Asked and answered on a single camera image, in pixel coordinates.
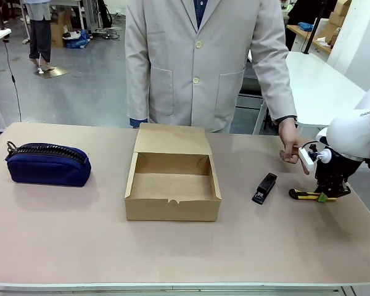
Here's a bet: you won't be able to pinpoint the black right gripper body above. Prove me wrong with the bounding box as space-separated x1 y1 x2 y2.
314 147 363 191

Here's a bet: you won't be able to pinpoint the yellow black utility knife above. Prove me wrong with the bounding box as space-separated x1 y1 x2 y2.
289 187 339 202

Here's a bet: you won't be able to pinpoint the brown cardboard box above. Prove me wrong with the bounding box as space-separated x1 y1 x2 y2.
124 123 222 222

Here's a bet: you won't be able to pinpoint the person's left forearm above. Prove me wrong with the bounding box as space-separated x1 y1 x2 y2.
255 61 298 123

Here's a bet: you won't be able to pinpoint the person's right forearm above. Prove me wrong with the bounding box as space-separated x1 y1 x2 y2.
125 58 152 129

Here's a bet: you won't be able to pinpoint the open cardboard floor box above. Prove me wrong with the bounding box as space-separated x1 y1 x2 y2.
50 10 74 49

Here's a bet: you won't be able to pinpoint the person's left hand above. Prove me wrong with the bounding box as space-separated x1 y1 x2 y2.
278 118 311 175

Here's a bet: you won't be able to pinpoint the black stapler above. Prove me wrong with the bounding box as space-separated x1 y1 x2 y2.
251 172 278 205

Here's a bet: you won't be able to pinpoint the large white side table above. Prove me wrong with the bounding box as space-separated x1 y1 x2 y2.
252 51 367 135

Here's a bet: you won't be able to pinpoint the wooden workbench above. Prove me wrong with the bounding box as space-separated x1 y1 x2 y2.
286 24 333 56

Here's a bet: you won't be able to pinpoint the black stand pole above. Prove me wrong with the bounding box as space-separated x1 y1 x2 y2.
301 0 328 56

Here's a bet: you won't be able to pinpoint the stacked cardboard boxes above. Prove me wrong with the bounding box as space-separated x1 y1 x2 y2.
326 0 353 28

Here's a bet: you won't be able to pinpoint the background person in black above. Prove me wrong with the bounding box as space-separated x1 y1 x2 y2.
284 0 320 52

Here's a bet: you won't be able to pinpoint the person in beige lab coat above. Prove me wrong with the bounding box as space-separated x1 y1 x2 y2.
125 0 298 134

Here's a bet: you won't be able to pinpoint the navy blue zipper pouch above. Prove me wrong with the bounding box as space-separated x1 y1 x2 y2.
4 141 93 188

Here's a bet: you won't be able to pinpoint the blue plastic bag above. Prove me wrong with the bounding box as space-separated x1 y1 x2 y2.
62 29 93 50

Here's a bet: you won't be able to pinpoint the gold floor plate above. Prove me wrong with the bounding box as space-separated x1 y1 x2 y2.
33 66 72 80

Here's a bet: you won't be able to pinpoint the background person in jeans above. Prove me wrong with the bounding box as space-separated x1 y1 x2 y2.
22 0 56 71

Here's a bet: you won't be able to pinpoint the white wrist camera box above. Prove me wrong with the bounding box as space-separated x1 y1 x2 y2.
298 147 316 174

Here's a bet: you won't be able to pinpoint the black hanging cable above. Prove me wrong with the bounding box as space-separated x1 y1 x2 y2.
2 38 22 123

